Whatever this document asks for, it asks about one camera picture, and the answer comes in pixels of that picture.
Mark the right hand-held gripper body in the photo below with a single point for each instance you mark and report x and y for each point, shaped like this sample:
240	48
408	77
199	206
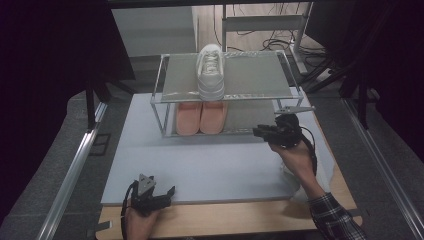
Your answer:
288	131

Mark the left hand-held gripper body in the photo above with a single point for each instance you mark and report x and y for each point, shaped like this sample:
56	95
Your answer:
144	200

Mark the metal two-tier shoe rack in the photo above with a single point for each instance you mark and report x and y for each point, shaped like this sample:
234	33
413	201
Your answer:
260	76

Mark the pink slipper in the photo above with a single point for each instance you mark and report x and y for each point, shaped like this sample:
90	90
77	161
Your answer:
213	116
188	118

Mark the person's right hand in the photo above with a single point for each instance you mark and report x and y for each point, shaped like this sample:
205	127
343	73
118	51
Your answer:
298	161

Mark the light blue mat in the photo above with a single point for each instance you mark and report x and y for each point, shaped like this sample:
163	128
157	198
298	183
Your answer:
200	166

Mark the black table clamp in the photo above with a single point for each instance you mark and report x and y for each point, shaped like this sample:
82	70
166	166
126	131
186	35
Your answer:
100	227
354	212

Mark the black metal stand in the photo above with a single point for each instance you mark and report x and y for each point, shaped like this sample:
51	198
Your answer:
90	106
363	100

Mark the grey cabinet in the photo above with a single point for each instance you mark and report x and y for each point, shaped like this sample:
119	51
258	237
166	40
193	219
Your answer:
153	30

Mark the aluminium rail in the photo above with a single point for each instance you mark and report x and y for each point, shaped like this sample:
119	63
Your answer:
383	166
71	180

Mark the white metal desk frame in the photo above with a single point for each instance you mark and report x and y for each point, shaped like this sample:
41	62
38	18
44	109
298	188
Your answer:
263	22

